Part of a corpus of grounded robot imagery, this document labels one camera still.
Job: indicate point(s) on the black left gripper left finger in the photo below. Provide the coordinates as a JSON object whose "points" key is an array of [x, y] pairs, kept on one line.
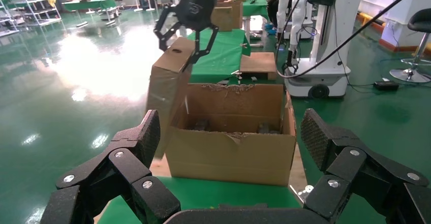
{"points": [[111, 178]]}

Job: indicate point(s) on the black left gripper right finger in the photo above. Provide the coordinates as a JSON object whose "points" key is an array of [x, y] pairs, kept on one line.
{"points": [[363, 182]]}

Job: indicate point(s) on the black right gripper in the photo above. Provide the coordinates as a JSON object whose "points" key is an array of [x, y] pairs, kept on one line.
{"points": [[198, 12]]}

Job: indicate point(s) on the brown background cardboard box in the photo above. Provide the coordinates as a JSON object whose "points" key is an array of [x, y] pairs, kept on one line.
{"points": [[222, 19], [237, 14]]}

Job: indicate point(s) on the flat brown cardboard box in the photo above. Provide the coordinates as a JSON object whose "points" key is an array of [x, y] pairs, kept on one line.
{"points": [[259, 64]]}

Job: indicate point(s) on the large open cardboard carton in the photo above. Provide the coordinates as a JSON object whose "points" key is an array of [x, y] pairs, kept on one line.
{"points": [[229, 158]]}

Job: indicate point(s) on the green cloth on distant table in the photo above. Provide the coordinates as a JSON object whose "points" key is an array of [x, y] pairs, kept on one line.
{"points": [[256, 8]]}

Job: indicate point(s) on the large green table cloth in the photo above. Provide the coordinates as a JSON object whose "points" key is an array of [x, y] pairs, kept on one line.
{"points": [[208, 192]]}

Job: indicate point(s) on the black power adapter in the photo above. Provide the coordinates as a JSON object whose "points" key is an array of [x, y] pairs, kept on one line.
{"points": [[386, 86]]}

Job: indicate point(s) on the green cloth on background table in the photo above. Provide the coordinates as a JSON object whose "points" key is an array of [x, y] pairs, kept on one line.
{"points": [[87, 4]]}

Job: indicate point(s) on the white wheeled robot body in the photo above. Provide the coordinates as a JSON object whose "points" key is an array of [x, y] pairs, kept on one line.
{"points": [[330, 30]]}

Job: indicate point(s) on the black bar stool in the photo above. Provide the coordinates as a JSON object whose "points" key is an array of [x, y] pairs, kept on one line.
{"points": [[421, 20]]}

